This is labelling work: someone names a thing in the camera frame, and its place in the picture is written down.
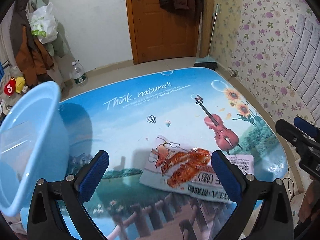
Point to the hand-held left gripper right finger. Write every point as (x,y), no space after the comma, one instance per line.
(226,177)

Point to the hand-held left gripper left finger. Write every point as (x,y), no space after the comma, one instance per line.
(93,175)

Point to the yellow plush charm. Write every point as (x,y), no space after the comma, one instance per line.
(20,83)

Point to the red plush charm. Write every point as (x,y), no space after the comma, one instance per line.
(10,88)

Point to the grey brick wall sticker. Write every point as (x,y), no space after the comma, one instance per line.
(302,67)

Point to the light blue plastic basin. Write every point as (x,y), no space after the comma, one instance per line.
(37,130)

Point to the grey shoulder bag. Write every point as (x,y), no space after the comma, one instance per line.
(15,72)

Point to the brown orange hooded jacket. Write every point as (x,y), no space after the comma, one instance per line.
(27,55)

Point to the beige rolled mat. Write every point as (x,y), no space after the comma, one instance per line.
(206,37)

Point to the printed scenery desktop table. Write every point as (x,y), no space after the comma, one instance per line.
(125,130)

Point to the brown wooden door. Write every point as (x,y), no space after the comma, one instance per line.
(155,30)

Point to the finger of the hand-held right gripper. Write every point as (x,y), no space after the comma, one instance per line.
(286,130)
(303,126)

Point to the person's right hand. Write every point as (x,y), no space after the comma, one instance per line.
(310,202)

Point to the white green plastic bag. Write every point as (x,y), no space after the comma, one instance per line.
(42,22)

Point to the clear plastic water bottle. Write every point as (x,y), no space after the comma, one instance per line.
(78,76)

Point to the white paper sheet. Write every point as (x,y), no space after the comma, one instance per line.
(297,202)

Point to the small wall valve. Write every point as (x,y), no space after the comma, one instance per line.
(233,73)

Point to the white snack packet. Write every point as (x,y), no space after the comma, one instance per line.
(175,165)

